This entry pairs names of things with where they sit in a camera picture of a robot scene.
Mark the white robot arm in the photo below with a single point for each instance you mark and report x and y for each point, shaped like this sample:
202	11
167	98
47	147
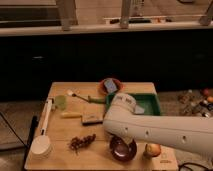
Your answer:
126	116

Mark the bunch of red grapes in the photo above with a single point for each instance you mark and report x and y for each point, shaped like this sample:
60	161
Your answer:
76	143

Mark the blue sponge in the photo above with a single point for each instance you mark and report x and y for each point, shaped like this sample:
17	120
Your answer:
110	85

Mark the orange plate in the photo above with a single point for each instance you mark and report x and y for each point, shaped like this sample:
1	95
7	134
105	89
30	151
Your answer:
102	88

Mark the grey folded cloth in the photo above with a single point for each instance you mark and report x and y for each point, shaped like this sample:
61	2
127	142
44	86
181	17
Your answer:
139	110

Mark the green plastic tray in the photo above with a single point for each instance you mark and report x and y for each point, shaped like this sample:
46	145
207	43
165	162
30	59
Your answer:
146	101

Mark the dark red bowl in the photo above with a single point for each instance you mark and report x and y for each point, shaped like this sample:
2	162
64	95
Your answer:
121	151

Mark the apple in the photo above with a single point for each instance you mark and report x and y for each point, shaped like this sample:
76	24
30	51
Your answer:
152	150

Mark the spice bottles group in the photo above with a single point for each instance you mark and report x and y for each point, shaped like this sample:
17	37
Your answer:
196	106

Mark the green handled brush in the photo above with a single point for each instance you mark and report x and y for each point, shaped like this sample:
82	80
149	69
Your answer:
88	99

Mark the wooden handled scrub brush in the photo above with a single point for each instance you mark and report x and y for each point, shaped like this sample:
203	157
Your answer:
86	119

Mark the white long handled ladle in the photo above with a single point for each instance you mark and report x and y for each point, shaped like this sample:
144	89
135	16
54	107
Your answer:
41	145

